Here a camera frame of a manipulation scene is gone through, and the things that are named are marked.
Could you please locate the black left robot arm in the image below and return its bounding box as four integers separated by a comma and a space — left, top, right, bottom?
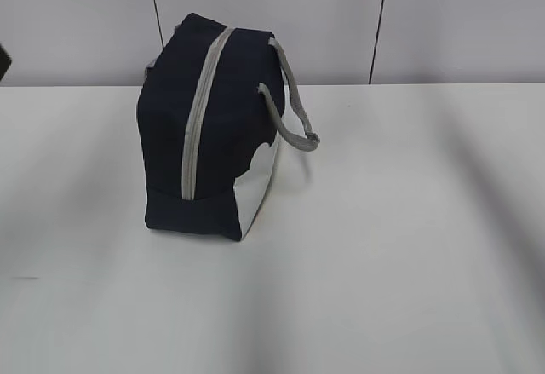
0, 45, 12, 81

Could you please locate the navy insulated lunch bag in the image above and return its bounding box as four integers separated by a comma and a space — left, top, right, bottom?
136, 13, 320, 241

